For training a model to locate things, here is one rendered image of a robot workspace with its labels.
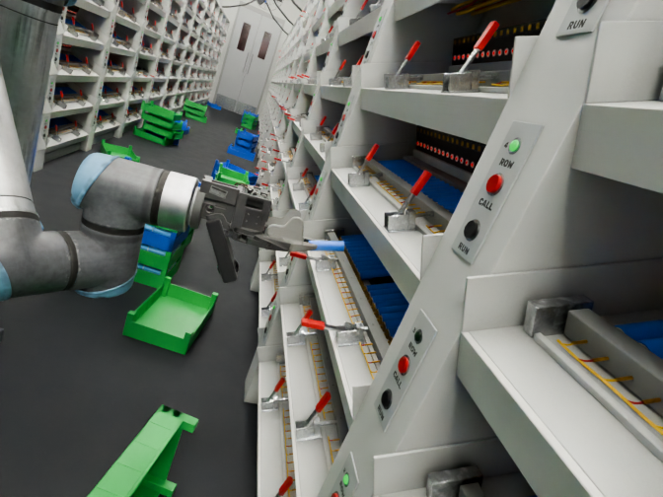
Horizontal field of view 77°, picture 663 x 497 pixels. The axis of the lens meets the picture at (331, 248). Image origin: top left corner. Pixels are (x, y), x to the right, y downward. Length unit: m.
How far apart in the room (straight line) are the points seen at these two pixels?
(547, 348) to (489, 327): 0.05
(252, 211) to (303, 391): 0.36
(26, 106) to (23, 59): 0.09
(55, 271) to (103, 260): 0.07
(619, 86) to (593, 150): 0.05
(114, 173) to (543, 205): 0.56
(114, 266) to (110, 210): 0.09
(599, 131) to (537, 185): 0.05
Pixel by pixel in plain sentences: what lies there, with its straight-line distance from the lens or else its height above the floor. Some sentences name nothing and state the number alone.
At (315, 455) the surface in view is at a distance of 0.73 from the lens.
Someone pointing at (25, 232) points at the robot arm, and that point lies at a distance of 0.69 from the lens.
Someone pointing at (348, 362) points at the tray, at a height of 0.53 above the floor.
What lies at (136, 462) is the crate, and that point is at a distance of 0.85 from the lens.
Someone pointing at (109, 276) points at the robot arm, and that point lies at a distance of 0.73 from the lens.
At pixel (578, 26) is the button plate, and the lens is 0.40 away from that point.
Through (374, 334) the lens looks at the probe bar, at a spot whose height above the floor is 0.57.
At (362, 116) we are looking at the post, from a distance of 1.00.
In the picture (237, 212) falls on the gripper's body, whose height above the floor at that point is 0.64.
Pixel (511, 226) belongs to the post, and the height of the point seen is 0.81.
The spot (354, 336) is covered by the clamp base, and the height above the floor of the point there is 0.55.
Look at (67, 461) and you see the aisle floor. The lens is 1.11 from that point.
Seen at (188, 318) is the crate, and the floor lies 0.00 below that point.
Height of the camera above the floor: 0.84
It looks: 17 degrees down
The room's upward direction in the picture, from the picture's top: 22 degrees clockwise
